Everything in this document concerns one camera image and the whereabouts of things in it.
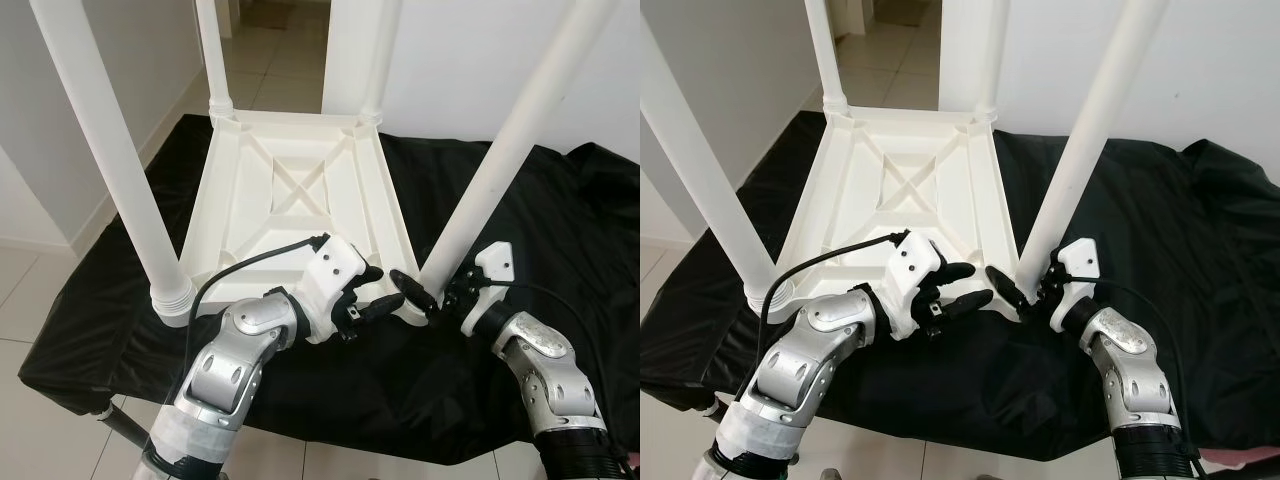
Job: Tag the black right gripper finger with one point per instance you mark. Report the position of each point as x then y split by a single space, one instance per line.
412 291
1006 286

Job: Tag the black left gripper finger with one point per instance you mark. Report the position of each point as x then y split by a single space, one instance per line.
967 303
370 273
382 307
956 272

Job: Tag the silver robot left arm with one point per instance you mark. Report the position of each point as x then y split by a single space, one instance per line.
240 350
820 350

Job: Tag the black table cloth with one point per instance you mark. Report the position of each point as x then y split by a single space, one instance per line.
1200 350
500 380

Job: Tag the black metal table leg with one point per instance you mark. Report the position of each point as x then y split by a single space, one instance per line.
120 425

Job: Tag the pink stool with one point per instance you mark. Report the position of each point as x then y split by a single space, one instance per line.
1250 457

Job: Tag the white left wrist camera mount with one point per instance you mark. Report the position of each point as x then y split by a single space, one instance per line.
920 265
335 270

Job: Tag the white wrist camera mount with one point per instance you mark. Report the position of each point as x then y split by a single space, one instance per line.
335 270
1080 262
495 265
920 265

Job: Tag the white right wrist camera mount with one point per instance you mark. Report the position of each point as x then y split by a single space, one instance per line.
495 265
1080 262

